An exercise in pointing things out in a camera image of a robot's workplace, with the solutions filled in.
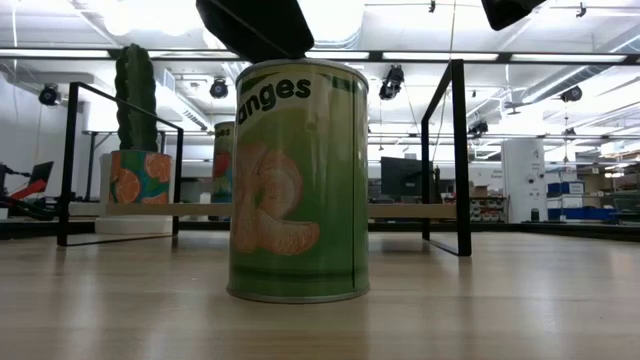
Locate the tomatoes tin can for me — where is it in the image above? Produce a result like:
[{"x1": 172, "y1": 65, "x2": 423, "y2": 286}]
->
[{"x1": 212, "y1": 120, "x2": 236, "y2": 205}]

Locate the tall green oranges can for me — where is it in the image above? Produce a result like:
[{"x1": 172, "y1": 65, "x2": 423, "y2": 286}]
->
[{"x1": 226, "y1": 58, "x2": 372, "y2": 305}]

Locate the black-framed wooden shelf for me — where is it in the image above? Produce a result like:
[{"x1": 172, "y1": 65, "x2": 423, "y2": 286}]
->
[{"x1": 56, "y1": 58, "x2": 473, "y2": 258}]

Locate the cactus in white pot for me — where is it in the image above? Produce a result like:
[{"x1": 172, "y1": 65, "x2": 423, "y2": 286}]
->
[{"x1": 94, "y1": 42, "x2": 175, "y2": 236}]

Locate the white pillar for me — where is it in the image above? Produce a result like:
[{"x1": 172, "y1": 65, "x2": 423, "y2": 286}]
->
[{"x1": 501, "y1": 138, "x2": 549, "y2": 224}]

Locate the black computer monitor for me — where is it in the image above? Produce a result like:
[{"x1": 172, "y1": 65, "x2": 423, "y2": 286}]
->
[{"x1": 379, "y1": 156, "x2": 437, "y2": 204}]

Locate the small parts bin rack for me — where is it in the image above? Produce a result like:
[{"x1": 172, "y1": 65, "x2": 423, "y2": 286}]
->
[{"x1": 442, "y1": 194, "x2": 507, "y2": 224}]

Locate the blue storage bin rack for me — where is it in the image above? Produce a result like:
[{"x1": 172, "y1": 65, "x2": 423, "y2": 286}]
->
[{"x1": 546, "y1": 179, "x2": 620, "y2": 223}]

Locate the background storage shelving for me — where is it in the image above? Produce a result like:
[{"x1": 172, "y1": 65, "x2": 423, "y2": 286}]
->
[{"x1": 574, "y1": 149, "x2": 640, "y2": 224}]

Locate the red and black machine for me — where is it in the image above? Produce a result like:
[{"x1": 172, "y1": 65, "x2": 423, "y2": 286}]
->
[{"x1": 0, "y1": 160, "x2": 56, "y2": 222}]

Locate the black aluminium rig frame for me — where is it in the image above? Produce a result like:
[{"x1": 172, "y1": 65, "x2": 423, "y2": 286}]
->
[{"x1": 0, "y1": 47, "x2": 640, "y2": 244}]

